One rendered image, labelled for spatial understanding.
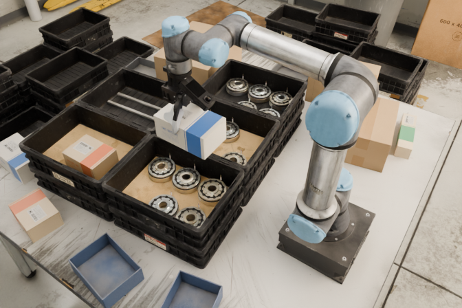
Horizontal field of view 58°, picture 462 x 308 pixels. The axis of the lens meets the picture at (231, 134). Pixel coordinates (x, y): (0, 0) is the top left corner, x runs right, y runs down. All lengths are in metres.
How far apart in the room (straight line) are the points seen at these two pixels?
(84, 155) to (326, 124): 0.97
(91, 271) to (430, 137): 1.54
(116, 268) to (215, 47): 0.84
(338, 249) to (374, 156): 0.51
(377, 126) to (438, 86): 2.00
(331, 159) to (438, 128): 1.18
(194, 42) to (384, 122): 1.00
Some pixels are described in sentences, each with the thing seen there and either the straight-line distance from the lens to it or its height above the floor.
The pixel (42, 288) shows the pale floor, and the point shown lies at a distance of 2.45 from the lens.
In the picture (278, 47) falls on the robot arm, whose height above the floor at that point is 1.43.
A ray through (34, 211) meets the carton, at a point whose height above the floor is 0.77.
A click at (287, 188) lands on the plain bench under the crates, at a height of 0.70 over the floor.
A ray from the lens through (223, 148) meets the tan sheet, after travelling 1.68.
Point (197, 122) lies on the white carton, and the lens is 1.32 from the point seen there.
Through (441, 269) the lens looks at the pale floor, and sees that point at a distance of 2.56.
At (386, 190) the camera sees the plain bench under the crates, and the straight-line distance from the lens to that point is 1.81.
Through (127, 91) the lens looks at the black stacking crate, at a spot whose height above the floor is 0.83.
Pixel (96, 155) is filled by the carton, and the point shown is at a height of 0.90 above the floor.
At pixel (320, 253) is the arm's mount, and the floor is 0.80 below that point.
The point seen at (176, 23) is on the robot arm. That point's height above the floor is 1.47.
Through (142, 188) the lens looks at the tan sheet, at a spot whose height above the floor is 0.83.
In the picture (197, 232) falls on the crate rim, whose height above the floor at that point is 0.93.
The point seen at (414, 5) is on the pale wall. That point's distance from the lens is 4.32.
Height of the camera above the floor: 2.00
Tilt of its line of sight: 42 degrees down
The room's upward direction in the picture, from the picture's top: straight up
